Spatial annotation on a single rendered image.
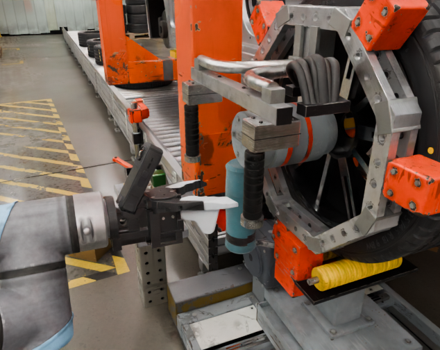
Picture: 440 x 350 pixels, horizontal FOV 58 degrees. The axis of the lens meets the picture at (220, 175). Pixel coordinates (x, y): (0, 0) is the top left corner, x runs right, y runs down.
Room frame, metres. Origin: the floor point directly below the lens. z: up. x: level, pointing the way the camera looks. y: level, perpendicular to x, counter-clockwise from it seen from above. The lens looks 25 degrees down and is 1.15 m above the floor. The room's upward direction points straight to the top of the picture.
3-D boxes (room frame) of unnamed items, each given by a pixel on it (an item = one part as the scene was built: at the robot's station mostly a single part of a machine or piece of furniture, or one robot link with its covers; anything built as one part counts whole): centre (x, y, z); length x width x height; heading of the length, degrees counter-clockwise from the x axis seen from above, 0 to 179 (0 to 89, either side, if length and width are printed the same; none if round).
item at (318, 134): (0.87, -0.15, 0.85); 0.21 x 0.14 x 0.14; 113
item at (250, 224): (0.65, -0.06, 0.83); 0.04 x 0.04 x 0.16
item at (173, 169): (2.46, 0.49, 0.28); 2.47 x 0.09 x 0.22; 23
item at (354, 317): (0.96, -0.37, 0.32); 0.40 x 0.30 x 0.28; 23
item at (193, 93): (0.97, 0.04, 0.93); 0.09 x 0.05 x 0.05; 113
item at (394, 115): (0.90, -0.21, 0.85); 0.54 x 0.07 x 0.54; 23
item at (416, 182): (0.61, -0.34, 0.85); 0.09 x 0.08 x 0.07; 23
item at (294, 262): (0.91, -0.25, 0.48); 0.16 x 0.12 x 0.17; 113
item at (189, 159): (0.96, 0.07, 0.83); 0.04 x 0.04 x 0.16
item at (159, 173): (1.08, 0.19, 0.64); 0.04 x 0.04 x 0.04; 23
